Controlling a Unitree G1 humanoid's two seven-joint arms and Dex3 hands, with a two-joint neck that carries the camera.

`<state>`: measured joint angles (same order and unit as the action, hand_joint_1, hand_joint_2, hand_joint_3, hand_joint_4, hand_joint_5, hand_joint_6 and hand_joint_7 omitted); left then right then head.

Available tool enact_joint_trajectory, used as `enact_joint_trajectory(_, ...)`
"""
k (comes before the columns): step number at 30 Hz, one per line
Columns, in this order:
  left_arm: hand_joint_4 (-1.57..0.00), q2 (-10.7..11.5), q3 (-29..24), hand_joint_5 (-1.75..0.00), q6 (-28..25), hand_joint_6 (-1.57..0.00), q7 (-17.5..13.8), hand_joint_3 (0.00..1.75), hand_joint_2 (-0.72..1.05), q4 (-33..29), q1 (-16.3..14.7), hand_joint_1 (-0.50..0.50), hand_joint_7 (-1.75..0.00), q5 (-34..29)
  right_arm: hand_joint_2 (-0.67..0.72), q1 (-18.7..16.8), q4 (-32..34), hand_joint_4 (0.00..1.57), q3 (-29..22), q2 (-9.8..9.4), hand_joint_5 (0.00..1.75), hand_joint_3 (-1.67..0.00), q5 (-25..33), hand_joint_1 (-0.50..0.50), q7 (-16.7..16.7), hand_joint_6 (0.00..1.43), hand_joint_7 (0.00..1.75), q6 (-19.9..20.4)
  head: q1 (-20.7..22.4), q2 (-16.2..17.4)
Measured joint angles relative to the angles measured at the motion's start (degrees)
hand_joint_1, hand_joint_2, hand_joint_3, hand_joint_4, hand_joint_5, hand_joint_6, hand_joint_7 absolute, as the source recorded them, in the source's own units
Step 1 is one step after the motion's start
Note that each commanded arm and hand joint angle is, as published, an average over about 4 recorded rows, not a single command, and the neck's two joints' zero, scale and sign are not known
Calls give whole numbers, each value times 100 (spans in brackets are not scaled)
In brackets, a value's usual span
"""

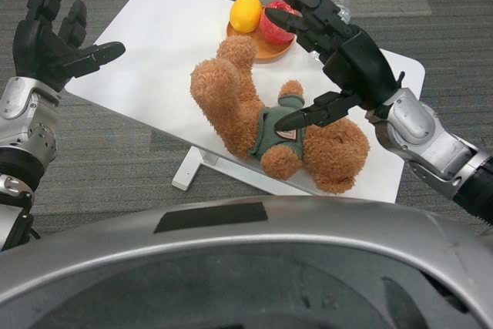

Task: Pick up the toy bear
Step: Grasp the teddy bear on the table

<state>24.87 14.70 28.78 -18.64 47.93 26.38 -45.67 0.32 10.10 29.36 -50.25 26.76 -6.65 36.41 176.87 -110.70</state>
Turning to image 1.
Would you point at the white table base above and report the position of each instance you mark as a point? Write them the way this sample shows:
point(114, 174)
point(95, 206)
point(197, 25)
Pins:
point(192, 167)

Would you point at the round wooden plate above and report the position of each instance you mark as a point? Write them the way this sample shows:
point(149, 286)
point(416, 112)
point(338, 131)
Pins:
point(269, 54)

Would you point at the brown teddy bear green sweater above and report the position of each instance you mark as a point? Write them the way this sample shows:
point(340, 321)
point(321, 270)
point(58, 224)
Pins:
point(231, 105)

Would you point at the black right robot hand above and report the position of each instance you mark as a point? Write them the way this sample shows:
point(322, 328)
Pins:
point(358, 63)

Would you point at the red apple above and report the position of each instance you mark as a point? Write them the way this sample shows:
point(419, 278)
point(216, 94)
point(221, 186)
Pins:
point(275, 32)

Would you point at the yellow orange fruit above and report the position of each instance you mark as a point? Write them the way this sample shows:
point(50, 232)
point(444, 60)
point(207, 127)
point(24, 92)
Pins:
point(245, 13)

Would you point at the silver robot chest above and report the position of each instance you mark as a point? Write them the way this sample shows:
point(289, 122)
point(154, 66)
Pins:
point(246, 267)

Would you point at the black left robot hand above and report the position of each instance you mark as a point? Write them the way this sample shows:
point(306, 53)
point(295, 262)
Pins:
point(38, 48)

